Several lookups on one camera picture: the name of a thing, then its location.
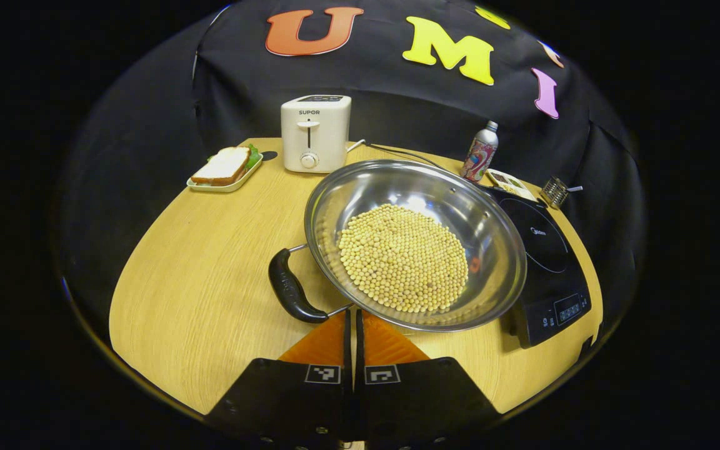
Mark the small metal spoon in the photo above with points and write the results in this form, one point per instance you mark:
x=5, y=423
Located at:
x=575, y=188

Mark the white divided bean dish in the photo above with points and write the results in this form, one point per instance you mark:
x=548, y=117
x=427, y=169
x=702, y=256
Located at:
x=509, y=183

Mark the silver printed bottle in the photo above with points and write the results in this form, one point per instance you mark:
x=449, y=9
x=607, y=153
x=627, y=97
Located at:
x=479, y=153

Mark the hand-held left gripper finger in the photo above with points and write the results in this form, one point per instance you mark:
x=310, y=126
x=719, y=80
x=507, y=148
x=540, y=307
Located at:
x=360, y=356
x=347, y=356

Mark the heap of soybeans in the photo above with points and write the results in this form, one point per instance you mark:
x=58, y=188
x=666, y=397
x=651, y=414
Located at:
x=404, y=259

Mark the black table grommet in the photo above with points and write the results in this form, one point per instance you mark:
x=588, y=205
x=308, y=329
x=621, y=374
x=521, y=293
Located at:
x=269, y=155

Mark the white toaster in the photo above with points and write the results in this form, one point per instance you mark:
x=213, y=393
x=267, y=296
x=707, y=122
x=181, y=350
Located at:
x=315, y=134

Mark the sandwich with lettuce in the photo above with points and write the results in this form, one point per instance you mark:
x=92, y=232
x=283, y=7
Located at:
x=222, y=165

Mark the black induction cooktop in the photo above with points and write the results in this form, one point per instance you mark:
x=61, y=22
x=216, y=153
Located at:
x=547, y=275

